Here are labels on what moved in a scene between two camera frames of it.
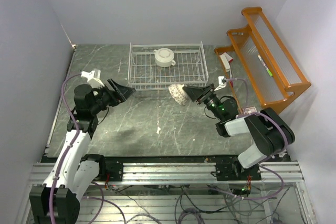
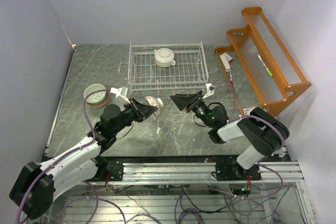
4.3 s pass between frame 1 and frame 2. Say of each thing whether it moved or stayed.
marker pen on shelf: stayed
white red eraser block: stayed
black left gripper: moved
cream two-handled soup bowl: stayed
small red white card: stayed
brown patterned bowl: moved
